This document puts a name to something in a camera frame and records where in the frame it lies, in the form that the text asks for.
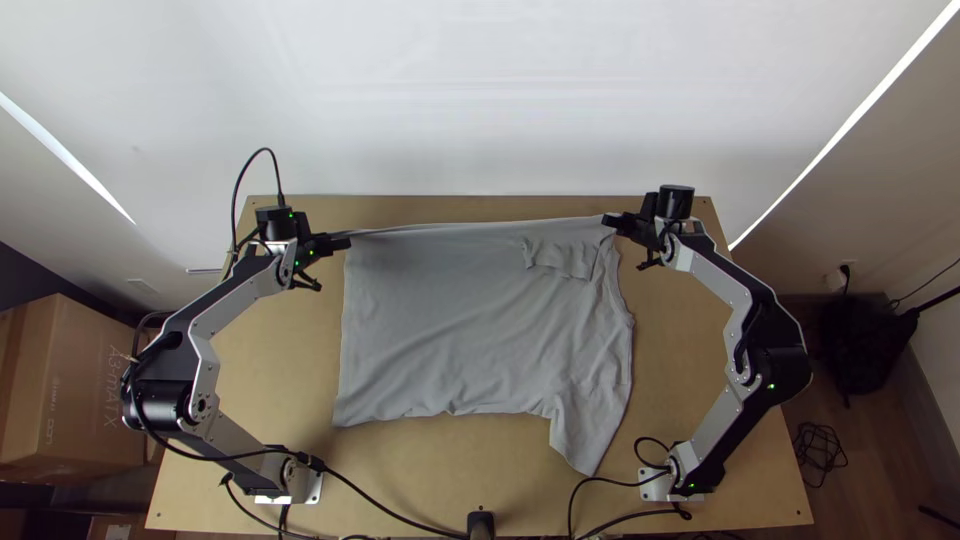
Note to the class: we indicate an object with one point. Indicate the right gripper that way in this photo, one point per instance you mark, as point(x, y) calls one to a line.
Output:
point(646, 221)

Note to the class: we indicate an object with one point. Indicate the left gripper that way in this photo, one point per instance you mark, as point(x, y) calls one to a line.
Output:
point(307, 244)

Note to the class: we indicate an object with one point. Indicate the grey t-shirt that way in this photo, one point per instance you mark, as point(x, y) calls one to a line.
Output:
point(480, 330)

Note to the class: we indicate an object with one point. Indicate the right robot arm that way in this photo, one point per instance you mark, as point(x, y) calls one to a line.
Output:
point(739, 300)

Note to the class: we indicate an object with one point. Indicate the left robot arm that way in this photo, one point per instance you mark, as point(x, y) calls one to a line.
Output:
point(199, 330)

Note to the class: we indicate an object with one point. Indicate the black bag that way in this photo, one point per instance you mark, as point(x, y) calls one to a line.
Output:
point(862, 345)

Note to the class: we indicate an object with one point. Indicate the brown cardboard box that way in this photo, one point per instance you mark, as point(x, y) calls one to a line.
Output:
point(60, 390)

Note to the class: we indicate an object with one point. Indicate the black stand pole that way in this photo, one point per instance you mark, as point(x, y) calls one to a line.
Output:
point(934, 301)

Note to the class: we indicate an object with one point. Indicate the white wall outlet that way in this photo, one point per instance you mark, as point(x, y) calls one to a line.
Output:
point(838, 277)

